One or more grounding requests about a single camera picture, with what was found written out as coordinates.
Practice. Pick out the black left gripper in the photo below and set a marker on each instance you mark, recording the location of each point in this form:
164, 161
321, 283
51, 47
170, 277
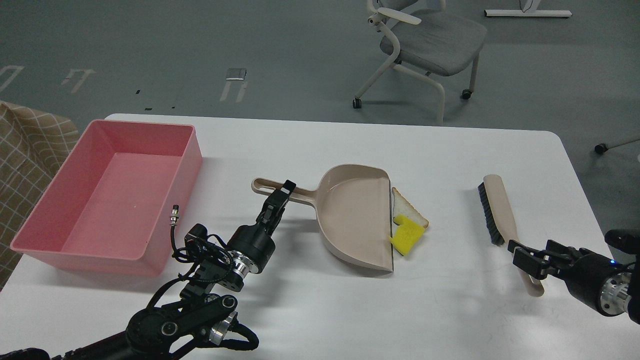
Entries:
255, 241

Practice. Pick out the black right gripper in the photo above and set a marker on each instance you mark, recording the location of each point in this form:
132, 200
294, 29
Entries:
584, 272

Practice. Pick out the beige hand brush black bristles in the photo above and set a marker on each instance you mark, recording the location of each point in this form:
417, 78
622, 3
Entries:
500, 221

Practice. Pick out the beige plastic dustpan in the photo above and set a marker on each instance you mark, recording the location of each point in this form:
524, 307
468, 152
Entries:
354, 213

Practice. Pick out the toast bread slice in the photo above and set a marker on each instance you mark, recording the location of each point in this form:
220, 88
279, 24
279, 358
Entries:
401, 206

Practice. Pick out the yellow sponge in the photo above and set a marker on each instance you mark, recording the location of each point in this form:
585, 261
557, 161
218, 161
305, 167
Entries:
406, 236

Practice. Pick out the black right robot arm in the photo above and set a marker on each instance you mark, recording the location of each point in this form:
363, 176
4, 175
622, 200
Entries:
622, 290

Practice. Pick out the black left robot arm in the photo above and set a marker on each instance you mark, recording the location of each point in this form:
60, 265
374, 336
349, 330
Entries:
184, 314

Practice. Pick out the pink plastic bin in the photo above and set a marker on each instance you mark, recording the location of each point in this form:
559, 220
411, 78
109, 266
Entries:
108, 207

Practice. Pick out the chair leg with caster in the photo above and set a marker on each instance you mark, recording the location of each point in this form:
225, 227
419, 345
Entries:
603, 147

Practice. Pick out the grey white office chair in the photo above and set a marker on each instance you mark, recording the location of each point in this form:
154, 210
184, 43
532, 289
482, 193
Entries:
423, 43

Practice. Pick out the white desk foot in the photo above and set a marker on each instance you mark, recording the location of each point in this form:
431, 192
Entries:
527, 9

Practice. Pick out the beige checkered cloth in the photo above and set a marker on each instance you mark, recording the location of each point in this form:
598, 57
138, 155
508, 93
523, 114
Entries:
33, 146

